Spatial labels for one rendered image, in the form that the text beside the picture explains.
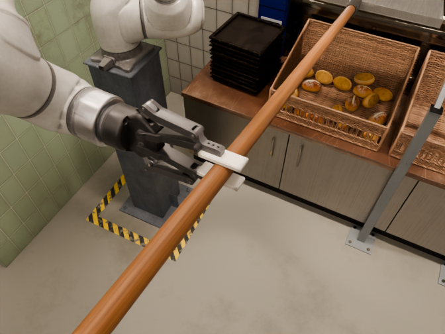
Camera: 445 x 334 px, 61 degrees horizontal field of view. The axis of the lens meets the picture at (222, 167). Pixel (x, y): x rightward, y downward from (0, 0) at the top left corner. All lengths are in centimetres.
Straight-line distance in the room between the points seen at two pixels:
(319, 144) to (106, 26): 105
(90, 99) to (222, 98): 139
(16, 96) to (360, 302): 182
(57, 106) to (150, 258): 32
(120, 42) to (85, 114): 85
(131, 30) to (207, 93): 70
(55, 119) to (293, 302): 159
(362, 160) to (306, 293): 71
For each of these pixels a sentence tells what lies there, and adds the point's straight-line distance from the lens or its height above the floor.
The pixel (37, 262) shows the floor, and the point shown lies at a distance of 228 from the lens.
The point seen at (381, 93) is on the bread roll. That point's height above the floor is 64.
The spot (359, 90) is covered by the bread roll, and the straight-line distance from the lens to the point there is 207.
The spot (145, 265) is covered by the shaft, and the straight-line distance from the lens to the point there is 44.
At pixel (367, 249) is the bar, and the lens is 222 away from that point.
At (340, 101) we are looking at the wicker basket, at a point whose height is 59.
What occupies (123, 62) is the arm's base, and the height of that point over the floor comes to 102.
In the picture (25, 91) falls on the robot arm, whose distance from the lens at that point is 60.
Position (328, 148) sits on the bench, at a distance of 183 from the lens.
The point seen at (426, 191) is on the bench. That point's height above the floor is 50.
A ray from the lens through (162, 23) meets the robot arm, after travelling 139.
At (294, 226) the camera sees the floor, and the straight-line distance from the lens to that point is 220.
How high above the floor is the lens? 187
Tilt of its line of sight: 51 degrees down
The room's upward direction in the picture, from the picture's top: straight up
